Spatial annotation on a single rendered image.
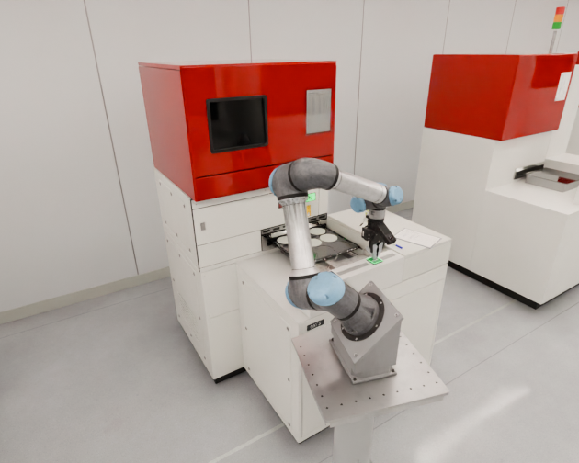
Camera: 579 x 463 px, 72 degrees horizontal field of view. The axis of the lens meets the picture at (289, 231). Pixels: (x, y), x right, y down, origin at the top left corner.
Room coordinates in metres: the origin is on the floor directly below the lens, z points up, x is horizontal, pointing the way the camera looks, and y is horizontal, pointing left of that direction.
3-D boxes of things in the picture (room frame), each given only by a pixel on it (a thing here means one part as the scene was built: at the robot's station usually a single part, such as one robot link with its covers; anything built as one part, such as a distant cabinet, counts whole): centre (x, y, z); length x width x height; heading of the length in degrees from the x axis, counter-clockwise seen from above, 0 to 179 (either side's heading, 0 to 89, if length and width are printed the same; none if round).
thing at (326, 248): (1.97, -0.13, 0.90); 0.34 x 0.34 x 0.01; 31
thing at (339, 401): (1.15, -0.26, 0.75); 0.45 x 0.44 x 0.13; 15
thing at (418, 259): (2.04, -0.54, 0.89); 0.62 x 0.35 x 0.14; 31
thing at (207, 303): (2.30, 0.30, 0.41); 0.82 x 0.71 x 0.82; 121
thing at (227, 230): (2.01, 0.12, 1.02); 0.82 x 0.03 x 0.40; 121
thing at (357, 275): (1.57, -0.29, 0.89); 0.55 x 0.09 x 0.14; 121
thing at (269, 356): (1.87, -0.28, 0.41); 0.97 x 0.64 x 0.82; 121
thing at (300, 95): (2.28, 0.29, 1.52); 0.81 x 0.75 x 0.59; 121
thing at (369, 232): (1.66, -0.39, 1.12); 0.09 x 0.08 x 0.12; 31
